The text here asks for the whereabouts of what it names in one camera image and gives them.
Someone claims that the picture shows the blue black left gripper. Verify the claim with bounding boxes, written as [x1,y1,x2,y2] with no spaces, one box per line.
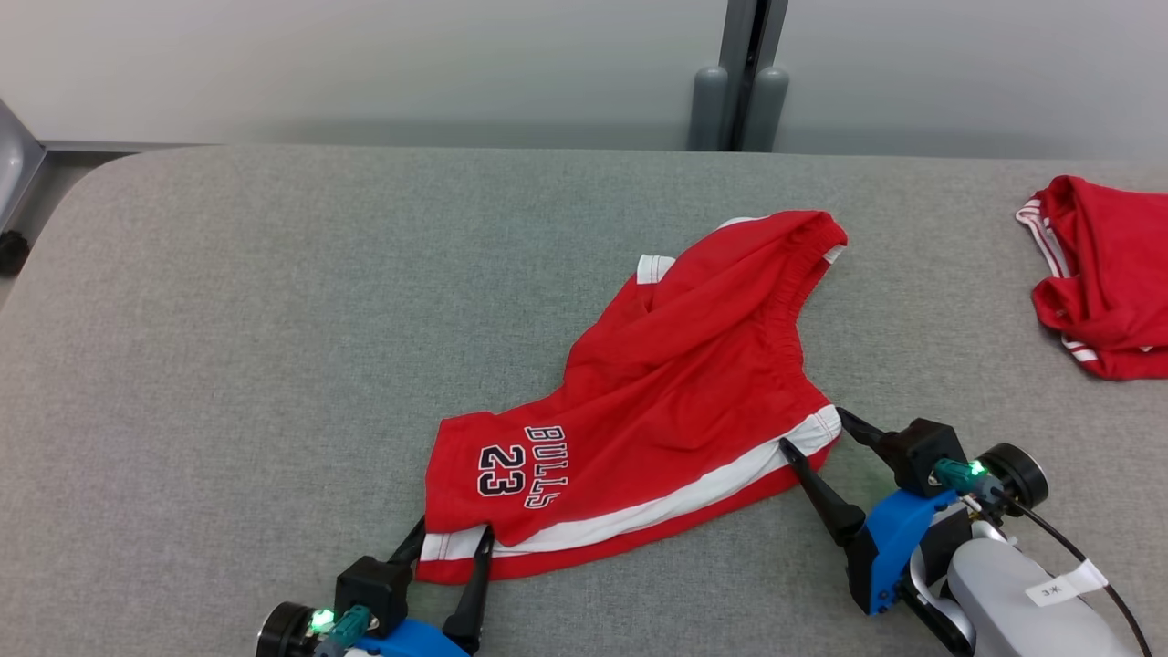
[351,516,496,657]

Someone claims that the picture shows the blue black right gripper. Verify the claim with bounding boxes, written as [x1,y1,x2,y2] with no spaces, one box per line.
[778,406,977,657]

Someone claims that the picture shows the red shorts with white trim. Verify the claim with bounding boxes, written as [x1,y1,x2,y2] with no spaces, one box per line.
[415,210,850,585]

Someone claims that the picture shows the red jersey with white sleeves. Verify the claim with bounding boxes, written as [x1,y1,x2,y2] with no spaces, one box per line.
[1016,175,1168,381]

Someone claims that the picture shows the left cable with teal plug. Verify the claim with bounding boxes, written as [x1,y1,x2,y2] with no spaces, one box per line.
[310,604,373,657]

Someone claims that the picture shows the cable with teal plug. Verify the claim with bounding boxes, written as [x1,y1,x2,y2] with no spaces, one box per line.
[310,604,373,657]
[933,459,1155,657]

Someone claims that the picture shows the right cable with teal plug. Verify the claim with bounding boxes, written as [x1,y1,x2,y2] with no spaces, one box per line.
[933,459,1155,657]

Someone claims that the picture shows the white paper cable label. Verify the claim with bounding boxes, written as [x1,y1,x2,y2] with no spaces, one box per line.
[1025,561,1108,608]

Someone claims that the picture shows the grey cylinder post bumper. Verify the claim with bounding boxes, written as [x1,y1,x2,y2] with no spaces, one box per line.
[689,66,729,151]
[741,66,789,152]

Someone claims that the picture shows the grey metal partition post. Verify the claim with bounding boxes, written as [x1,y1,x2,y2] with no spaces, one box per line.
[718,0,788,151]

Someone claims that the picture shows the grey metal frame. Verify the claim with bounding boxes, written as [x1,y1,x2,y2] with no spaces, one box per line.
[0,96,224,240]

